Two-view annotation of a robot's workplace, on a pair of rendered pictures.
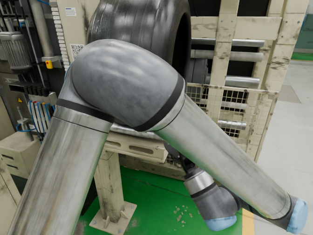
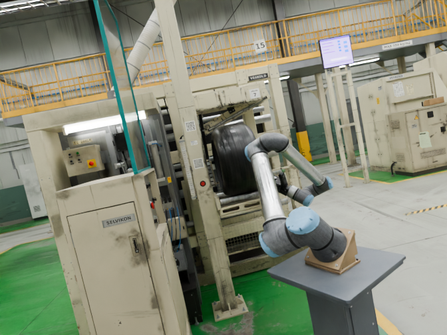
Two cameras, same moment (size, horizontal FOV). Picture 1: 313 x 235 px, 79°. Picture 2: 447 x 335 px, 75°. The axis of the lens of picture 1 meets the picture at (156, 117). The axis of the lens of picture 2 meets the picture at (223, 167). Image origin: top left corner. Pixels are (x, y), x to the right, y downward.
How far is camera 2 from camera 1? 167 cm
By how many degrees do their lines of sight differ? 34
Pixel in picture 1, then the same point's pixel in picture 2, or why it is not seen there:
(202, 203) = (299, 195)
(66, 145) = (265, 161)
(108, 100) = (277, 142)
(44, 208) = (270, 175)
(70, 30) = (193, 152)
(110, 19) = (231, 137)
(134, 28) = (243, 138)
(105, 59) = (273, 135)
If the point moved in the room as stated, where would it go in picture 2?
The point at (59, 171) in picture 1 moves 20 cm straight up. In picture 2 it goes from (267, 167) to (261, 133)
